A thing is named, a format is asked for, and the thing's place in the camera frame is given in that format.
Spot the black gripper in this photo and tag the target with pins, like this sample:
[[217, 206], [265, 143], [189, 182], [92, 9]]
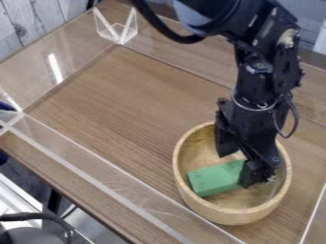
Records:
[[246, 127]]

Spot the green rectangular block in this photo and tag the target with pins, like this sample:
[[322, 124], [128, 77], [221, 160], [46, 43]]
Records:
[[215, 179]]

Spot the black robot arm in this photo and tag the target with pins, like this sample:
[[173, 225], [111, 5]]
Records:
[[263, 31]]

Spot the brown wooden bowl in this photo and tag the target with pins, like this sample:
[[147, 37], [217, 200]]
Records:
[[237, 207]]

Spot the clear acrylic front barrier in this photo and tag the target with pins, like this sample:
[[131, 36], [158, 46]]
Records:
[[145, 215]]

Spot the black table leg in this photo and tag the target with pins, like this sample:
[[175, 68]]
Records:
[[54, 202]]

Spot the clear acrylic corner bracket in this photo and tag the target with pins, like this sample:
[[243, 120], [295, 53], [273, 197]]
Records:
[[116, 32]]

